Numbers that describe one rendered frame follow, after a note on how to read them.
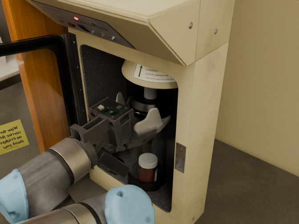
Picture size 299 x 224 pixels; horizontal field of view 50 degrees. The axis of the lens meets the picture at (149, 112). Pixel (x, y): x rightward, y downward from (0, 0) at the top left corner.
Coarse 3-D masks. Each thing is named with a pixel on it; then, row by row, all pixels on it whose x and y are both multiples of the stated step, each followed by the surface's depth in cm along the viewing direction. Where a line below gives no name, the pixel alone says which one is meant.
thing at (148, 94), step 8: (144, 88) 68; (152, 88) 67; (136, 96) 69; (144, 96) 69; (152, 96) 68; (160, 96) 69; (136, 104) 67; (144, 104) 66; (152, 104) 66; (160, 104) 67; (168, 104) 68
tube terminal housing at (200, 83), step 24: (216, 0) 48; (216, 24) 51; (120, 48) 60; (216, 48) 54; (168, 72) 55; (192, 72) 51; (216, 72) 57; (192, 96) 53; (216, 96) 62; (192, 120) 57; (216, 120) 66; (192, 144) 61; (96, 168) 88; (192, 168) 65; (192, 192) 71; (168, 216) 75; (192, 216) 77
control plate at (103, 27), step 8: (32, 0) 55; (48, 8) 55; (56, 8) 52; (56, 16) 58; (64, 16) 55; (72, 16) 52; (80, 16) 49; (64, 24) 62; (80, 24) 55; (88, 24) 52; (104, 24) 47; (88, 32) 58; (96, 32) 55; (104, 32) 52; (112, 32) 49; (112, 40) 55; (120, 40) 52
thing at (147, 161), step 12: (168, 96) 72; (168, 108) 68; (132, 120) 69; (132, 132) 71; (168, 132) 73; (144, 144) 70; (156, 144) 71; (132, 156) 74; (144, 156) 72; (156, 156) 73; (132, 168) 76; (144, 168) 74; (156, 168) 75; (144, 180) 76; (156, 180) 77
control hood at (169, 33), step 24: (48, 0) 50; (72, 0) 45; (96, 0) 43; (120, 0) 43; (144, 0) 43; (168, 0) 43; (192, 0) 43; (120, 24) 43; (144, 24) 38; (168, 24) 41; (192, 24) 45; (144, 48) 50; (168, 48) 43; (192, 48) 48
